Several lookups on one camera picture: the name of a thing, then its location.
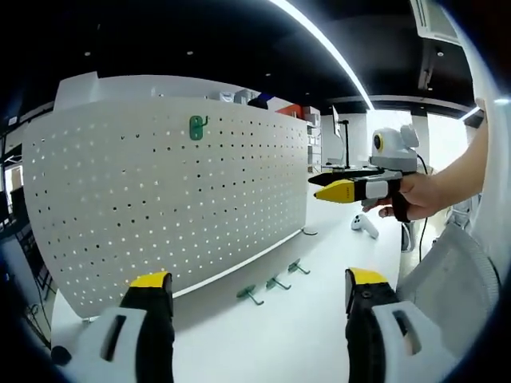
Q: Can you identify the white handheld controller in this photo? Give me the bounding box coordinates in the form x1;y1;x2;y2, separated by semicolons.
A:
350;214;380;239

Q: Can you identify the person's white shirt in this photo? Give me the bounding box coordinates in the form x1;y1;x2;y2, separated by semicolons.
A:
449;15;511;256

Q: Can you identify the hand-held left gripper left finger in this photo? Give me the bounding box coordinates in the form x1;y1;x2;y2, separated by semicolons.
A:
69;270;176;383

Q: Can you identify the black computer mouse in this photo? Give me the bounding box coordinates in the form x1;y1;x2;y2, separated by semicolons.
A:
50;345;72;366

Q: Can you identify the long ceiling light strip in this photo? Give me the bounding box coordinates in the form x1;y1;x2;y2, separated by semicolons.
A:
269;0;376;109

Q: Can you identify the white partition block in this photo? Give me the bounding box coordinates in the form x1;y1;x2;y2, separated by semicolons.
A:
53;71;256;111

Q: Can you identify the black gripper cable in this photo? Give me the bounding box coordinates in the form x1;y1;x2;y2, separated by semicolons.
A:
416;154;429;263

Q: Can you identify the white mesh office chair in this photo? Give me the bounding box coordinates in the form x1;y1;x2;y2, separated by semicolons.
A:
397;223;500;344

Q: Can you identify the ceiling air conditioner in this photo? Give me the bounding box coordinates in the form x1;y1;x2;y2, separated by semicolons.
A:
409;0;460;41

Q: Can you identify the white perforated mounting plate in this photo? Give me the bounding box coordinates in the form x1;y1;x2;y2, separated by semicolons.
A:
22;95;319;323

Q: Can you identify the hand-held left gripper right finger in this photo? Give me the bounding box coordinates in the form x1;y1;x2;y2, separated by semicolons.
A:
345;267;452;383

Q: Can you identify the person's right hand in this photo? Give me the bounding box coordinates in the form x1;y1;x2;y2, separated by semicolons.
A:
361;170;448;223

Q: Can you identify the monitor on black tripod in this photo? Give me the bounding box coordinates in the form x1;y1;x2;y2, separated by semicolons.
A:
331;104;353;168

